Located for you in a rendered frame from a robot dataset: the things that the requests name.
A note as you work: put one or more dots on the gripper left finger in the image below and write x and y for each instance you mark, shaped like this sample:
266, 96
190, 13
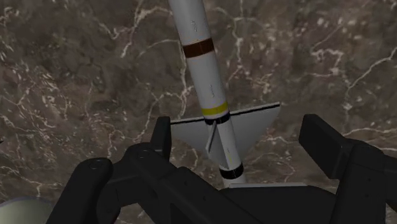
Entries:
145, 173

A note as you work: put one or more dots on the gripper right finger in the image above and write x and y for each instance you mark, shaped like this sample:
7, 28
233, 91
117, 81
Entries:
356, 167

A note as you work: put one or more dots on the white toy rocket with fins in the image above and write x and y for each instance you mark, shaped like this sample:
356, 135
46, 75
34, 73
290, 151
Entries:
207, 93

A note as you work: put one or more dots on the pale round object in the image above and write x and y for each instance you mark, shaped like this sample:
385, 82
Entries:
21, 212

